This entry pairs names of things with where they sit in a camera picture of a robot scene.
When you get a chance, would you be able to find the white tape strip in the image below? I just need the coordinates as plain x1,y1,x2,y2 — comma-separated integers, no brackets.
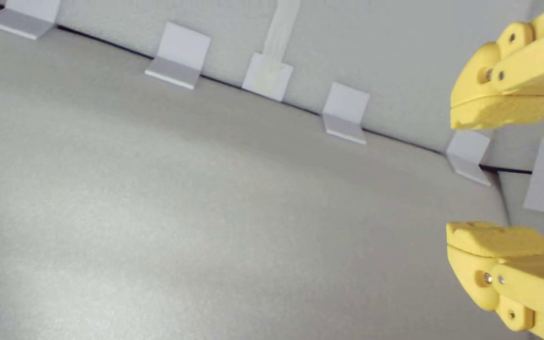
263,0,301,64

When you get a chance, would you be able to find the small white wall clip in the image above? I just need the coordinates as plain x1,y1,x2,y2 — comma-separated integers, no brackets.
241,52,295,102

